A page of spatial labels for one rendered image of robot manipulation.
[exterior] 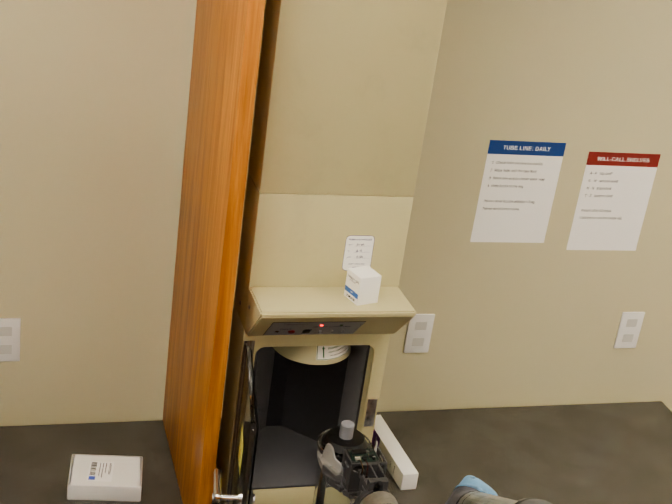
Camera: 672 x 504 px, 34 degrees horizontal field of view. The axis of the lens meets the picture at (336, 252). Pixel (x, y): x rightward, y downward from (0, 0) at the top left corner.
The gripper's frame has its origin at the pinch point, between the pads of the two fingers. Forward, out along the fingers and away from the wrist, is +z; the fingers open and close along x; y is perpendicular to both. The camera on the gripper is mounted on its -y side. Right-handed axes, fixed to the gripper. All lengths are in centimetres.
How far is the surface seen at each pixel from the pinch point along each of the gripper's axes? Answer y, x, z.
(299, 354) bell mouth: 9.8, 4.5, 23.1
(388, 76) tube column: 72, -5, 19
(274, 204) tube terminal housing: 45, 15, 20
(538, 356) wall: -15, -77, 63
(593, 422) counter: -29, -91, 51
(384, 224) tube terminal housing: 41.5, -8.7, 19.6
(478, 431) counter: -29, -56, 49
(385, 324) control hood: 22.4, -9.4, 12.3
